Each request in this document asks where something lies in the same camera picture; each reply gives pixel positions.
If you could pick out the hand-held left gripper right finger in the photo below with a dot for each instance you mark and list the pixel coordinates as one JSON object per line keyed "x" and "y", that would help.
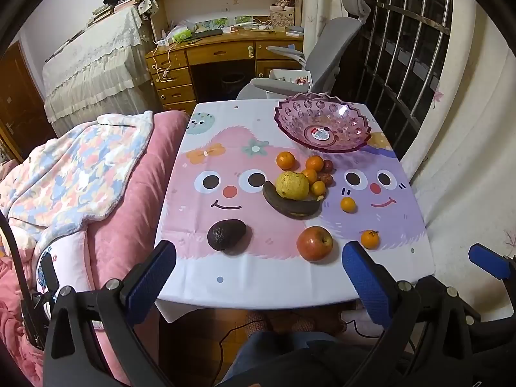
{"x": 369, "y": 286}

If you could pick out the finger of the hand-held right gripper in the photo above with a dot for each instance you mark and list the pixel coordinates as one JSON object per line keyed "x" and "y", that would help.
{"x": 490, "y": 260}

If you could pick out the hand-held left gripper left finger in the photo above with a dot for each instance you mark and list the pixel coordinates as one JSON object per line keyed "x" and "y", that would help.
{"x": 151, "y": 278}

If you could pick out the red apple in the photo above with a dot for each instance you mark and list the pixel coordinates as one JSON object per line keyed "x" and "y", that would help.
{"x": 314, "y": 244}

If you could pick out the dark avocado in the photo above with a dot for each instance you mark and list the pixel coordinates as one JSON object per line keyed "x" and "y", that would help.
{"x": 226, "y": 235}

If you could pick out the overripe dark banana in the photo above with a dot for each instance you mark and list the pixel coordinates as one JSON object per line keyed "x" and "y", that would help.
{"x": 282, "y": 207}

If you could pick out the yellow pear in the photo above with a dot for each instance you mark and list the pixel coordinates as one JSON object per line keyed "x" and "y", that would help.
{"x": 292, "y": 186}

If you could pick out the large orange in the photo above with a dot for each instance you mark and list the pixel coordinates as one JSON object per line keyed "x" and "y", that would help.
{"x": 286, "y": 160}

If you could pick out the pink plastic fruit bowl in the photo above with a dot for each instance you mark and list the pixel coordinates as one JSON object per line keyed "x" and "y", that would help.
{"x": 306, "y": 113}

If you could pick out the pink slipper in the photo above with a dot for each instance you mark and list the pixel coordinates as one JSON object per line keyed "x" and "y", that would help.
{"x": 302, "y": 324}
{"x": 258, "y": 322}

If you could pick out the pink bed with blanket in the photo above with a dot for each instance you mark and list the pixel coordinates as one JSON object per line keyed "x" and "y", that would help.
{"x": 137, "y": 193}

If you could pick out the cartoon printed tablecloth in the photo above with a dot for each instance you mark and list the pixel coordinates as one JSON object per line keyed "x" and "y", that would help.
{"x": 250, "y": 266}

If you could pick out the dark red passion fruit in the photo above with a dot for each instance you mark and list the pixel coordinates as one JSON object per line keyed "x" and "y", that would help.
{"x": 329, "y": 165}
{"x": 325, "y": 179}

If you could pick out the person's legs in jeans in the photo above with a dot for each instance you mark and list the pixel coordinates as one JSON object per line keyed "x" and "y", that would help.
{"x": 274, "y": 354}

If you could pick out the white flower print curtain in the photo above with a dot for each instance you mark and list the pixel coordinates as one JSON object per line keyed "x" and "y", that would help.
{"x": 463, "y": 137}

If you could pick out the black wastebasket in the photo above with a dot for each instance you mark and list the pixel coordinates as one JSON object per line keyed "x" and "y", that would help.
{"x": 233, "y": 82}

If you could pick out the wooden door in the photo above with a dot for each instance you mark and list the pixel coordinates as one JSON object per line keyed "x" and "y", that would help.
{"x": 16, "y": 100}

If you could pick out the white lace cover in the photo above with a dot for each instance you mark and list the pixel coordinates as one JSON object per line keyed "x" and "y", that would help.
{"x": 96, "y": 60}

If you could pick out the white plastic tray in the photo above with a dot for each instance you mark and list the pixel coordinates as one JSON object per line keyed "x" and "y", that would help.
{"x": 288, "y": 74}

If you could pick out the wooden desk with drawers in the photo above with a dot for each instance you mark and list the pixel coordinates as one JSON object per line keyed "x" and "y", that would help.
{"x": 217, "y": 50}

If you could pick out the grey office chair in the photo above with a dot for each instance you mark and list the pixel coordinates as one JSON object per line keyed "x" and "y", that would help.
{"x": 330, "y": 44}

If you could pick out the green tissue pack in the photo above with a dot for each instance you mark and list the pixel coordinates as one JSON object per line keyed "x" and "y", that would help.
{"x": 183, "y": 34}

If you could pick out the metal window grille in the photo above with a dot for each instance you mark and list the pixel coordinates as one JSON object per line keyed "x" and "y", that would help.
{"x": 411, "y": 18}

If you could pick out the stack of books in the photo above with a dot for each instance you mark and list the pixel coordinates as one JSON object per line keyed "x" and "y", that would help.
{"x": 107, "y": 10}

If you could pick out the wooden bookshelf hutch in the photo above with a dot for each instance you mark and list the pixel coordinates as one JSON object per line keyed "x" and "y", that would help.
{"x": 242, "y": 6}

